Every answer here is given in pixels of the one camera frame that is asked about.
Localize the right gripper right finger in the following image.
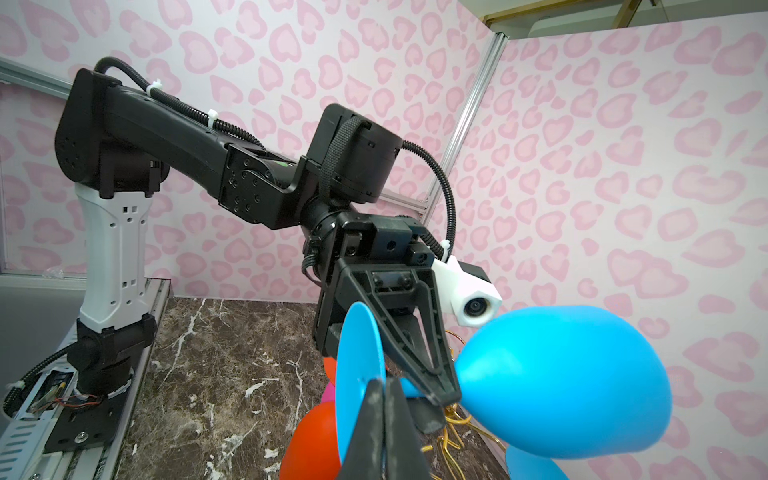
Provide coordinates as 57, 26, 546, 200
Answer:
384, 377, 431, 480

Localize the red plastic wine glass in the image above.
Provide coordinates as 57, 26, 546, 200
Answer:
279, 357, 341, 480

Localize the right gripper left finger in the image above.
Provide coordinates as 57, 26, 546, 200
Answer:
337, 380, 385, 480

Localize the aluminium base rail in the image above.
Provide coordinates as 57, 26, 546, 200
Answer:
0, 277, 172, 480

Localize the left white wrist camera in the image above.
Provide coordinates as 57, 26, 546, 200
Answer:
432, 256, 502, 328

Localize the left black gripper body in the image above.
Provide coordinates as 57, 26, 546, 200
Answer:
311, 212, 461, 405

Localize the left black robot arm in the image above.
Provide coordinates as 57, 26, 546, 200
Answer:
55, 57, 461, 406

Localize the gold wire glass rack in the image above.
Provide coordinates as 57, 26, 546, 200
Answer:
419, 326, 511, 480

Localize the blue wine glass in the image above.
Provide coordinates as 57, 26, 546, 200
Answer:
334, 301, 673, 466
505, 446, 568, 480

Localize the pink plastic wine glass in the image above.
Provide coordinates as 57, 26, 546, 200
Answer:
320, 383, 336, 404

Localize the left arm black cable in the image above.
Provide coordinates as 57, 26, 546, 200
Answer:
94, 56, 458, 259

